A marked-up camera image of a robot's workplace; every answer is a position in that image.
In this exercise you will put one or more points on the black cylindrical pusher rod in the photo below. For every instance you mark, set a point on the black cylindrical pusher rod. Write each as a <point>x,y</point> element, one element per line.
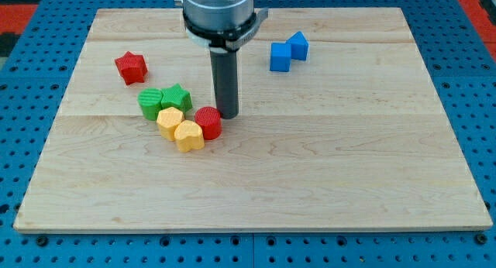
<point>225,83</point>

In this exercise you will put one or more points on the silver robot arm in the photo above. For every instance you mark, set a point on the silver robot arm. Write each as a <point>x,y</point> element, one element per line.
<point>222,27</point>

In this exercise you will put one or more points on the green star block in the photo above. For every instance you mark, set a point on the green star block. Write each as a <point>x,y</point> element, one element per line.
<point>177,97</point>

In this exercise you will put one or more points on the red star block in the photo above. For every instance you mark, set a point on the red star block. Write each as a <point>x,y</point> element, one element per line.
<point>132,68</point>

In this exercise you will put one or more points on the wooden board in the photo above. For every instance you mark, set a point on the wooden board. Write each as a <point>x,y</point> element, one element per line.
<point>354,139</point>

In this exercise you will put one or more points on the red cylinder block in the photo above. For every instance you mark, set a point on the red cylinder block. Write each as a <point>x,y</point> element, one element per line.
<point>209,119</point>

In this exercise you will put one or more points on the blue cube block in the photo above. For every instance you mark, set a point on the blue cube block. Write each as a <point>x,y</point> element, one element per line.
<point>280,57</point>

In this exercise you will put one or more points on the yellow hexagon block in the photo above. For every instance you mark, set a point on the yellow hexagon block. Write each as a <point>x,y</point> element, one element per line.
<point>168,120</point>

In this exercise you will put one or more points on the yellow heart block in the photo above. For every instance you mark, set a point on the yellow heart block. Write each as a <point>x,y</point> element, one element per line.
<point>189,135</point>

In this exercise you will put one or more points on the blue triangle block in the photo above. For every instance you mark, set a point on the blue triangle block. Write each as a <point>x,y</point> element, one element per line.
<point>299,46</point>

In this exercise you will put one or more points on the green cylinder block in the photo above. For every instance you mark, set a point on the green cylinder block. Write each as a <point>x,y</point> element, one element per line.
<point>149,100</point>

